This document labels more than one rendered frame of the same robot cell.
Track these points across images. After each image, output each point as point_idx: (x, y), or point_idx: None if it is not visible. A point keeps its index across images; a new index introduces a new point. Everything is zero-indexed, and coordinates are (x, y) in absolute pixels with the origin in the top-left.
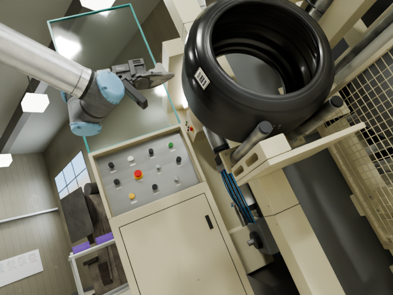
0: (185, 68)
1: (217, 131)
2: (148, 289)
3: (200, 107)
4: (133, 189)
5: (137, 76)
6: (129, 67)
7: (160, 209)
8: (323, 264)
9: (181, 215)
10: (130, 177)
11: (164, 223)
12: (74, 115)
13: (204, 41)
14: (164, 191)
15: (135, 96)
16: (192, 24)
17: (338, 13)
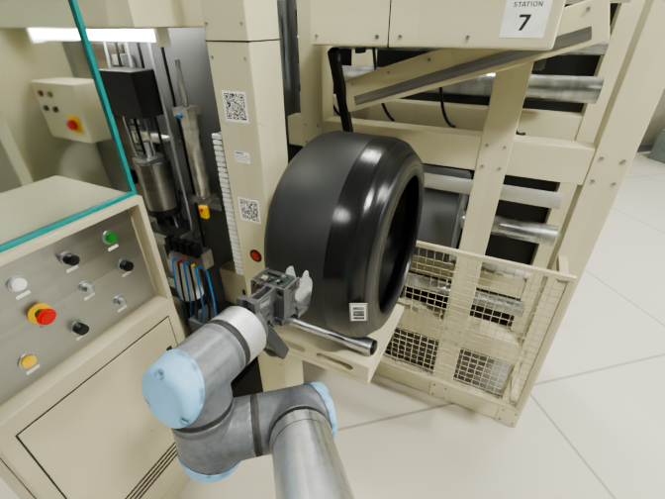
0: (332, 278)
1: (298, 319)
2: (82, 486)
3: (312, 313)
4: (28, 346)
5: (288, 317)
6: (276, 297)
7: (99, 366)
8: (300, 382)
9: (134, 361)
10: (20, 323)
11: (107, 385)
12: (224, 461)
13: (377, 258)
14: (95, 328)
15: (278, 351)
16: (365, 211)
17: (413, 147)
